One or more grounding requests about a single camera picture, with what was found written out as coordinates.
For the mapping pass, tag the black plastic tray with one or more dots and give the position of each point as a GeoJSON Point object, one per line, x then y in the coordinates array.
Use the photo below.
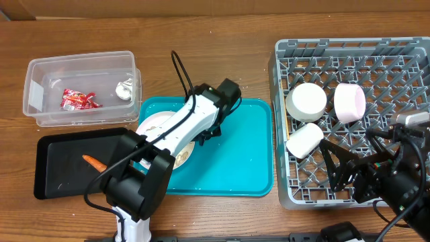
{"type": "Point", "coordinates": [61, 170]}

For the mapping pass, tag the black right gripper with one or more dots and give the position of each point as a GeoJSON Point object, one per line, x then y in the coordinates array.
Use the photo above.
{"type": "Point", "coordinates": [364, 170]}

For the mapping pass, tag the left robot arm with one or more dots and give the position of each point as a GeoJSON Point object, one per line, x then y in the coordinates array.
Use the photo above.
{"type": "Point", "coordinates": [136, 179]}

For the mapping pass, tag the orange carrot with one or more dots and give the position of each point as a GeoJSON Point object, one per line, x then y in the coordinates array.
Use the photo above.
{"type": "Point", "coordinates": [99, 166]}

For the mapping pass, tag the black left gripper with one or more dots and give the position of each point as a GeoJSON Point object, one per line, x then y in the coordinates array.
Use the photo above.
{"type": "Point", "coordinates": [215, 132]}

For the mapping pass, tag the wooden chopstick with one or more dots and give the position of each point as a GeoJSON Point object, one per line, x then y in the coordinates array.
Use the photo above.
{"type": "Point", "coordinates": [286, 120]}

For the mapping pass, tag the teal plastic tray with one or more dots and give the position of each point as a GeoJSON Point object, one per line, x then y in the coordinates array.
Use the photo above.
{"type": "Point", "coordinates": [239, 162]}

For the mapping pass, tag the small pink bowl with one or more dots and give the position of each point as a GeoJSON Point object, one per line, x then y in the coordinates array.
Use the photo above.
{"type": "Point", "coordinates": [349, 102]}

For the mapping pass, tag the white cup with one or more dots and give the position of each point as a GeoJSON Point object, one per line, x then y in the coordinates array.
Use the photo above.
{"type": "Point", "coordinates": [304, 140]}

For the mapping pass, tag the clear plastic bin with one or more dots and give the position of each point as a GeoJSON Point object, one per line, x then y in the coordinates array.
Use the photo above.
{"type": "Point", "coordinates": [99, 72]}

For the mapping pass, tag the white plate with food scraps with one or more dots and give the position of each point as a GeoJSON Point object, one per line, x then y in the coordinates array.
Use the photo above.
{"type": "Point", "coordinates": [154, 121]}

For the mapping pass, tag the white tissue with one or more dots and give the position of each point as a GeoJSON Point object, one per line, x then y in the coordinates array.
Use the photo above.
{"type": "Point", "coordinates": [124, 89]}

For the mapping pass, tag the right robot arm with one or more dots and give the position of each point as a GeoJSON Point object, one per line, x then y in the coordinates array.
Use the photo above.
{"type": "Point", "coordinates": [396, 173]}

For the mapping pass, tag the white bowl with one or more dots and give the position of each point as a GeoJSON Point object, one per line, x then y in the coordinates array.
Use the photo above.
{"type": "Point", "coordinates": [306, 102]}

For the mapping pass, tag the red snack wrapper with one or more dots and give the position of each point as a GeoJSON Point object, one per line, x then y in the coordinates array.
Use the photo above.
{"type": "Point", "coordinates": [75, 100]}

